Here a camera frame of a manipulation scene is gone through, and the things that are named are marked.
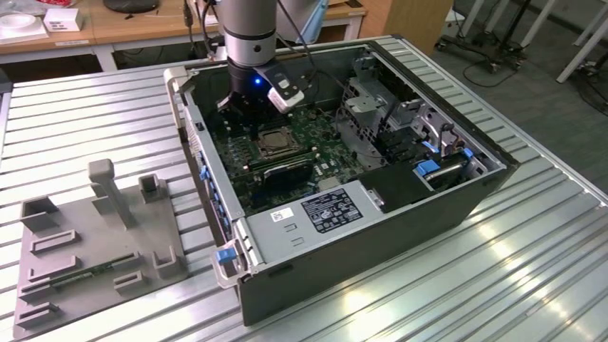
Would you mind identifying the white bowl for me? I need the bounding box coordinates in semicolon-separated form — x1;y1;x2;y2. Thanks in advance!
0;12;50;40

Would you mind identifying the wooden desk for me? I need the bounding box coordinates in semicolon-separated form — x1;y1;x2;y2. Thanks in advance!
0;0;370;74

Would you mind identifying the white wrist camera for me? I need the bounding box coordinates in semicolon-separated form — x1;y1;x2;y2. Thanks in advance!
254;66;306;114

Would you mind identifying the green motherboard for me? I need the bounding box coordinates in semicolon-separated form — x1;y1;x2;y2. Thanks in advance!
211;106;367;214

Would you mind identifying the black round object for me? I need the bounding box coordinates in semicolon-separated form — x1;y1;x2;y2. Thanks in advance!
103;0;161;14

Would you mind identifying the white table leg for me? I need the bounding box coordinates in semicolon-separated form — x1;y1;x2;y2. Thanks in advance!
555;0;608;85

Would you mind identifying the metal socket cover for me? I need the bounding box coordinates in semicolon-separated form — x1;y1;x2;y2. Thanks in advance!
254;127;306;158

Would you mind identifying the CPU socket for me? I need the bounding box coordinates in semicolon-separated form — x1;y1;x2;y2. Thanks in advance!
253;126;306;158

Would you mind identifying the wooden cabinet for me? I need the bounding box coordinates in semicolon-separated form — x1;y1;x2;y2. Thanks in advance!
383;0;454;57

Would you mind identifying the black plastic shroud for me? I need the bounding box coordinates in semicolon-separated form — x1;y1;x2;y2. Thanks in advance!
359;165;438;214

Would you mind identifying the black expansion card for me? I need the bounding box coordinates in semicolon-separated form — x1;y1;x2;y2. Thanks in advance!
250;158;317;211

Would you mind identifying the black rolling stand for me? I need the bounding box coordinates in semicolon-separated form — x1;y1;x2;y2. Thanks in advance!
435;0;534;74

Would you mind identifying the grey parts rack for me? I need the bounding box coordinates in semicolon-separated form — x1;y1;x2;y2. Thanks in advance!
14;158;191;339

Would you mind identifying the silver CPU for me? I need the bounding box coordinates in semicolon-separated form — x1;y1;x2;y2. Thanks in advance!
263;131;293;150

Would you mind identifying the white cardboard box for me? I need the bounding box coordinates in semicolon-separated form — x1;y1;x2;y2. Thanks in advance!
42;9;89;33

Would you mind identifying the silver power supply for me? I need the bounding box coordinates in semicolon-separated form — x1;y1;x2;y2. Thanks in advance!
237;180;387;272

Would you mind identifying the green RAM stick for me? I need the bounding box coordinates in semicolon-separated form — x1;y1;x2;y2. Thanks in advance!
45;254;145;291

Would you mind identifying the grey metal drive cage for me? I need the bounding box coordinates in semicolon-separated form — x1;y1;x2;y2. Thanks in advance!
339;76;397;160

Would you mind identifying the open PC case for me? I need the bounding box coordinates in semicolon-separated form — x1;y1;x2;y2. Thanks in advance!
165;34;521;327

